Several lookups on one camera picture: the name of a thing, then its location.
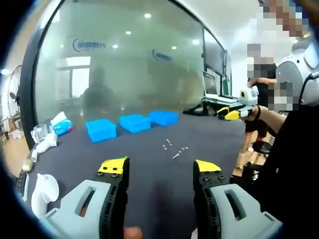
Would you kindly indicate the blue plastic bin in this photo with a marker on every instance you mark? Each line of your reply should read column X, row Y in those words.
column 164, row 118
column 101, row 130
column 134, row 123

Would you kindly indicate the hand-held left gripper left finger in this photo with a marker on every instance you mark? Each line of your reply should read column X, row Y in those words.
column 74, row 204

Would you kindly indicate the tissue pack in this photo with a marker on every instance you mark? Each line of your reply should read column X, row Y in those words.
column 62, row 124

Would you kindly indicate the beige stone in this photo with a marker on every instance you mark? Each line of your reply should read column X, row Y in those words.
column 27, row 165

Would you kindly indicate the white curved plastic object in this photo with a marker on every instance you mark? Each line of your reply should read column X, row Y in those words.
column 46, row 144

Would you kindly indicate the black stool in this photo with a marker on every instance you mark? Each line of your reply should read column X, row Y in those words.
column 263, row 147

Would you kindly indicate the slim black monitor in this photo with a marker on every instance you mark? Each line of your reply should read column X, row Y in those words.
column 228, row 64

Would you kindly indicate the person's right hand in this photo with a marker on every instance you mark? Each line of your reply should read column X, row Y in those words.
column 252, row 115

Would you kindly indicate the white worn device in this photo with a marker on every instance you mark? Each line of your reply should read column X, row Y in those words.
column 290, row 64

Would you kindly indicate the black remote control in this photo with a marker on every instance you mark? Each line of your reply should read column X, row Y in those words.
column 21, row 185

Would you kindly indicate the person's left hand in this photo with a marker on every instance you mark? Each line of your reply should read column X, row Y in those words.
column 133, row 233

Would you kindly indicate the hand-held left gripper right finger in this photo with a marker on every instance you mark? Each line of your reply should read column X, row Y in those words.
column 249, row 206

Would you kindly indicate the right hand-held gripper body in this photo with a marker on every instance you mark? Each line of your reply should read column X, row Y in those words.
column 248, row 95

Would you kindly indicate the person's black clothing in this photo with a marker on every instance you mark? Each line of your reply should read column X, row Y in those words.
column 286, row 161

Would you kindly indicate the black door frame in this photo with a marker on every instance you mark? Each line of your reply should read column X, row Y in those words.
column 26, row 87

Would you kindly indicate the group of screws nuts washers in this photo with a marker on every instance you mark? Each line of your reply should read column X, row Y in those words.
column 175, row 156

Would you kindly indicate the large white plastic object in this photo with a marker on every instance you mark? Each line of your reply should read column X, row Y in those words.
column 46, row 194

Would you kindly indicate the small white cylinder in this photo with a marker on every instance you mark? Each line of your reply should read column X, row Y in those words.
column 34, row 155

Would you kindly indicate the large black wall screen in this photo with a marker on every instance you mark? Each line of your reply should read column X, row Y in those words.
column 214, row 52

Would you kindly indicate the glass pitcher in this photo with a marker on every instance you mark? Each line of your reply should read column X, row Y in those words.
column 41, row 133

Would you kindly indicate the blue logo sticker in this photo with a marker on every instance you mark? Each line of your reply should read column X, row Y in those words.
column 162, row 56
column 88, row 44

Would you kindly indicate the white desk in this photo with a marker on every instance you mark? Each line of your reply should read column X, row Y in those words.
column 221, row 99

